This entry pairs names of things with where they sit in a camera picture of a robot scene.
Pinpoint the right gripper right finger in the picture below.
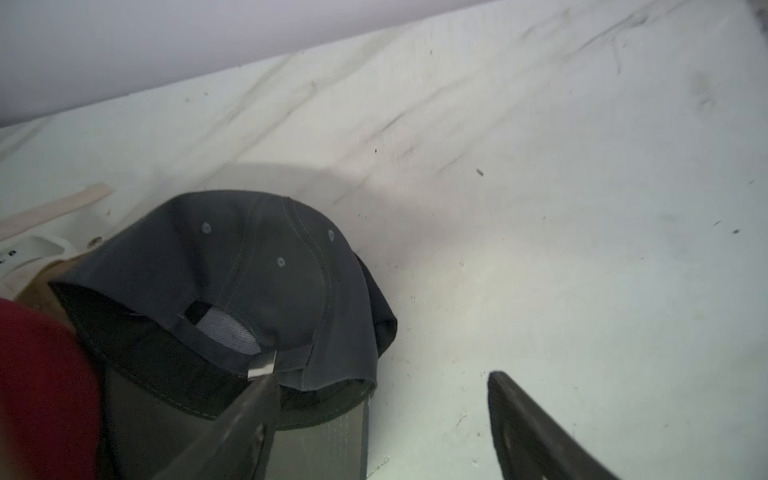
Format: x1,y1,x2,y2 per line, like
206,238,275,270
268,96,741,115
487,371,617,480

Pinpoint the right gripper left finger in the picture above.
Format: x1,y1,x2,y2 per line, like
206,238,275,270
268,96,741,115
154,375,280,480

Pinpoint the red baseball cap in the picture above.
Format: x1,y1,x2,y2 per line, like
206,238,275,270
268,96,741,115
1,300,101,479

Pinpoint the tan dark-brim baseball cap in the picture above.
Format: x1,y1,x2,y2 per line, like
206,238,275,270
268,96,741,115
14,255,83,331

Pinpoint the white baseball cap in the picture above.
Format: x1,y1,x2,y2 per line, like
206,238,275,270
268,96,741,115
1,235,79,300

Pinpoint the dark grey baseball cap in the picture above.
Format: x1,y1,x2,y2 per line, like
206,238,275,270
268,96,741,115
50,190,398,479

